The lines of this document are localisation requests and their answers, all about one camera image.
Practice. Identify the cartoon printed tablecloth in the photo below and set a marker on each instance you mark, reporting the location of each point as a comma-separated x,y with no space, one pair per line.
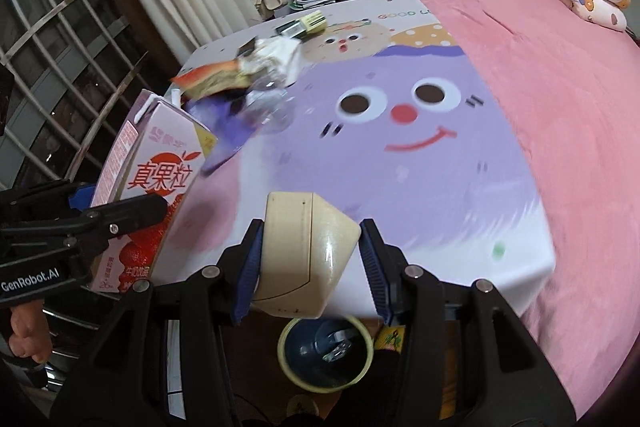
425,187

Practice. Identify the pink blanket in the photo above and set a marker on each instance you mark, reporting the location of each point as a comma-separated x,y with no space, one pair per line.
550,132

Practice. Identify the yellow green small box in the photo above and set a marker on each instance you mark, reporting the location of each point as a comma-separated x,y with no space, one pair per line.
314,21

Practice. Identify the orange snack wrapper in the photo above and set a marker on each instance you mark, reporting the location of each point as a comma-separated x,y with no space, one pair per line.
210,79

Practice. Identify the pink milk carton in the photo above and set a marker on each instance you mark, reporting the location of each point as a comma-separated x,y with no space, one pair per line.
160,167

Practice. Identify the black small box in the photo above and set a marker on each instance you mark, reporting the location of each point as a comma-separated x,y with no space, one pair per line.
290,29

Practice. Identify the beige embroidered slipper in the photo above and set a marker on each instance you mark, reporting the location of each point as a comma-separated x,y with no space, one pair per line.
391,338

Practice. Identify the metal window grille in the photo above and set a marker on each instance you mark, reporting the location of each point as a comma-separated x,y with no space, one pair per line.
50,42

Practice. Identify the clear plastic bottle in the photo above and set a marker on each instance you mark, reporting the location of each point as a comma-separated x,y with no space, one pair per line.
270,107

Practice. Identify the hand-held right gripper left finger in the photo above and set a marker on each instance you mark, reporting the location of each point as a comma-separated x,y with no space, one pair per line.
247,267

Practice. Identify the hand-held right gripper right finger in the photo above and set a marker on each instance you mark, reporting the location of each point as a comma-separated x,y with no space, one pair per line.
374,272

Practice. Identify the white handbag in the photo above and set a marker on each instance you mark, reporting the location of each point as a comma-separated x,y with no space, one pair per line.
267,2

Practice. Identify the person's left hand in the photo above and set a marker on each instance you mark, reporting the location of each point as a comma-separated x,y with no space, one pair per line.
31,332

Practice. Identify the purple plastic bag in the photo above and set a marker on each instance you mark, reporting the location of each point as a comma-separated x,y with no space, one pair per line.
220,132

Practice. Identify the cream rimmed blue trash bin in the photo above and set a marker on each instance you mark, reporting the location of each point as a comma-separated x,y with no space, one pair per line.
300,382

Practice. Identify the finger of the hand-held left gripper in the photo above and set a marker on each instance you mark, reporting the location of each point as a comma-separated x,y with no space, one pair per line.
130,214
82,198

